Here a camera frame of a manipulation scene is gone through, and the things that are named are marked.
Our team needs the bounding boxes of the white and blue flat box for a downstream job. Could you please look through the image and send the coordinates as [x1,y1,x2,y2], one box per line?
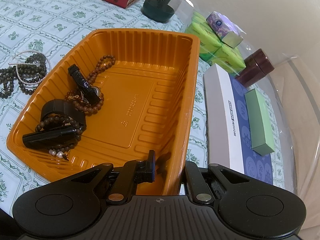
[203,64,273,184]

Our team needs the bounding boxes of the orange plastic tray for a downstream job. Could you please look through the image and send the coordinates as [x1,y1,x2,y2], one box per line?
[7,29,200,195]

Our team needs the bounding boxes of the green tissue pack bundle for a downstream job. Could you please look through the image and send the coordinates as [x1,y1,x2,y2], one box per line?
[185,11,246,76]

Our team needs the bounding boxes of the light green long box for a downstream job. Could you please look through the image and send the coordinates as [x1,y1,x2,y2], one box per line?
[245,89,275,156]

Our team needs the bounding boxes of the purple tissue pack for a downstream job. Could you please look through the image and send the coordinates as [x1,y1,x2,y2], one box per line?
[206,11,246,48]

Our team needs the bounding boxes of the black leather wristwatch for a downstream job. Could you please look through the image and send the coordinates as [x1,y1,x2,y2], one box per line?
[68,64,101,105]

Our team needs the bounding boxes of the dark green glass jar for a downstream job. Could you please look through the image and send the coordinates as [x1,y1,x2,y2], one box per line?
[142,0,182,23]

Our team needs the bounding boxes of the pearl stud earrings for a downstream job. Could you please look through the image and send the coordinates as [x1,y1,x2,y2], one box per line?
[48,149,69,161]

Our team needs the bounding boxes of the white pearl necklace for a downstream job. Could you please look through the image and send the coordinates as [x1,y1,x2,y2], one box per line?
[8,50,52,86]

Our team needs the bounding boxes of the brown cylindrical canister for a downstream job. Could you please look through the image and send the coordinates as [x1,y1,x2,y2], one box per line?
[235,48,274,88]

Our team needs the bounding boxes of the brown wooden bead bracelet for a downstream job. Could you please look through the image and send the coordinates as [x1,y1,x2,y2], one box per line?
[65,55,117,116]

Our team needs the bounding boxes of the dark green bead necklace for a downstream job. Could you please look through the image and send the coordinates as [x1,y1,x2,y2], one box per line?
[0,52,48,99]

